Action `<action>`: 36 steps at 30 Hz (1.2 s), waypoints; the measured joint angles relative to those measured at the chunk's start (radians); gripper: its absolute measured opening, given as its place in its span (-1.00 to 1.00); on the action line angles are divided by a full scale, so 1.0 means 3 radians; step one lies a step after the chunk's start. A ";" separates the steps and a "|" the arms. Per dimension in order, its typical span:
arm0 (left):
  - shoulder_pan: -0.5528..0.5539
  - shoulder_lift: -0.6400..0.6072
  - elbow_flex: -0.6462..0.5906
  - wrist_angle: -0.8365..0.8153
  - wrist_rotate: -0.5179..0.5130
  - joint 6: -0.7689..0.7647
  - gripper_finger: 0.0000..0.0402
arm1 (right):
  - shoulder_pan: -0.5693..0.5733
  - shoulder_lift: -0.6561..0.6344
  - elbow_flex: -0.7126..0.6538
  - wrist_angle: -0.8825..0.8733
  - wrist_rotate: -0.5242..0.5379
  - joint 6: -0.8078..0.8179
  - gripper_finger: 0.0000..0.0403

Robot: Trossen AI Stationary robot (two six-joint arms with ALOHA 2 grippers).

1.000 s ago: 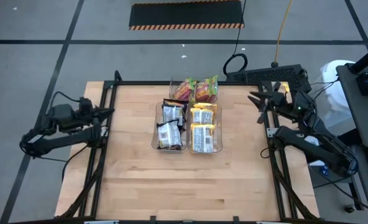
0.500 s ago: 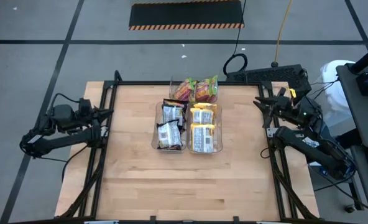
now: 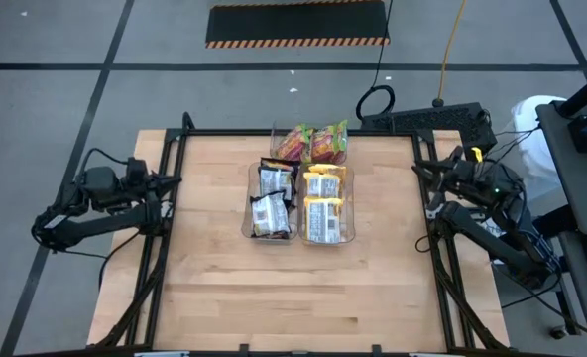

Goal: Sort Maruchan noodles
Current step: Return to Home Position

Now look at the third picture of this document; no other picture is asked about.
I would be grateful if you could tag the silver aluminium bracket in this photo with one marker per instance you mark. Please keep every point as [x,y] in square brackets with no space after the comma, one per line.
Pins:
[162,354]
[430,355]

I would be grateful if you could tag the white plastic bag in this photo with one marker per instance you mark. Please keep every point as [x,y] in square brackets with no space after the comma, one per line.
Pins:
[531,139]

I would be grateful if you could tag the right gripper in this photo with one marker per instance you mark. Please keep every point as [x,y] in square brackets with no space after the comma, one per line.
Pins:
[459,171]

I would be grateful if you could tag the black pink ramen packet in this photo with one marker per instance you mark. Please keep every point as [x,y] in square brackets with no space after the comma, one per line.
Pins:
[270,215]

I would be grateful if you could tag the black aluminium table frame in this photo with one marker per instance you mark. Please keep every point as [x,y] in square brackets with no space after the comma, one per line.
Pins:
[249,132]

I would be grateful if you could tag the yellow chicken ramen packet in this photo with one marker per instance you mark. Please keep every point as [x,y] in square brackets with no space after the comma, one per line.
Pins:
[322,186]
[324,221]
[328,169]

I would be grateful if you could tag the black hazard-striped floor mat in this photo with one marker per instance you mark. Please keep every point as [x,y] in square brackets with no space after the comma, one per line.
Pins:
[298,22]

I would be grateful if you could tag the grey equipment cart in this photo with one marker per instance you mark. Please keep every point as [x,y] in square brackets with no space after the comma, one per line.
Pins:
[581,188]

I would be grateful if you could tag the black cart support bar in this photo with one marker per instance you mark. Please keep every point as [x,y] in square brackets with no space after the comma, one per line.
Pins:
[561,220]
[586,91]

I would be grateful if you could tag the orange green ramen packet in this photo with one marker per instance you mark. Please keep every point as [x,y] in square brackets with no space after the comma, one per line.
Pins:
[329,143]

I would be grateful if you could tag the clear plastic bin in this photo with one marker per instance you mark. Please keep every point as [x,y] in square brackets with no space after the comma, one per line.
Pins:
[246,228]
[350,223]
[273,144]

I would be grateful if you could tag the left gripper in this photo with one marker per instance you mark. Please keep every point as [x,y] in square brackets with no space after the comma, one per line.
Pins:
[137,178]

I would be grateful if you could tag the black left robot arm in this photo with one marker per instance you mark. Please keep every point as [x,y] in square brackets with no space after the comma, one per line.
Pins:
[100,218]

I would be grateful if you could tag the black caster wheel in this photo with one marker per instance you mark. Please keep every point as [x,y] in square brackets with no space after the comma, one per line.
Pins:
[558,332]

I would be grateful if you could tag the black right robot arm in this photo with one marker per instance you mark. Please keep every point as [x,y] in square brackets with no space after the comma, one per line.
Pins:
[497,223]

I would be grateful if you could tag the yellow tag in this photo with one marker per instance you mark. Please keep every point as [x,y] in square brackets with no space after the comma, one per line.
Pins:
[477,154]

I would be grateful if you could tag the green pink ramen packet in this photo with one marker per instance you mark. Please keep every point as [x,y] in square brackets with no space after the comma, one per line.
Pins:
[293,144]

